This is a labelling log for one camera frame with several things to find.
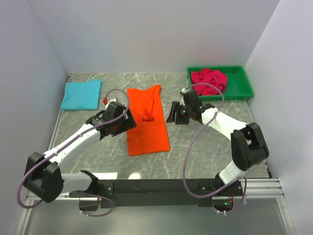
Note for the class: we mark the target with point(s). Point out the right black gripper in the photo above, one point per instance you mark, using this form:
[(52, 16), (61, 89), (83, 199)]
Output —
[(176, 107)]

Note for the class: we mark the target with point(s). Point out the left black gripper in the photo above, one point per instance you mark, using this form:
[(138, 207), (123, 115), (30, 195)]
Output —
[(128, 123)]

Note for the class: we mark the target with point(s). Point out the orange t shirt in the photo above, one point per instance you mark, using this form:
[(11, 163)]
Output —
[(150, 134)]

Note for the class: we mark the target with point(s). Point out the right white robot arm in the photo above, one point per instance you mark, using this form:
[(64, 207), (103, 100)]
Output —
[(248, 146)]

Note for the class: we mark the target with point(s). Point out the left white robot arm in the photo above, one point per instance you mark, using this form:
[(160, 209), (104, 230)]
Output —
[(44, 174)]

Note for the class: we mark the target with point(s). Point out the crumpled pink t shirt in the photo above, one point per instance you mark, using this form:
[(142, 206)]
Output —
[(213, 77)]

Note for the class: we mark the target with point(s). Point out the folded light blue t shirt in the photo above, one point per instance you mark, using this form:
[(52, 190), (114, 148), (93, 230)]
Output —
[(82, 95)]

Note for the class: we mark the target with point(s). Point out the green plastic bin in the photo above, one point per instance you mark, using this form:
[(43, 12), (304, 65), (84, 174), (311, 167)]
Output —
[(238, 85)]

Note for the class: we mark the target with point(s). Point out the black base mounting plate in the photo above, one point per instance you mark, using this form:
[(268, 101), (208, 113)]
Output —
[(138, 192)]

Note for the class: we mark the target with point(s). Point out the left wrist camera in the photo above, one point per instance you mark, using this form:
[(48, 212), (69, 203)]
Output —
[(106, 101)]

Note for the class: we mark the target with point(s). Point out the aluminium frame rail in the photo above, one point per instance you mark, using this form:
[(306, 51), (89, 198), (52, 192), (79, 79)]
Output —
[(255, 188)]

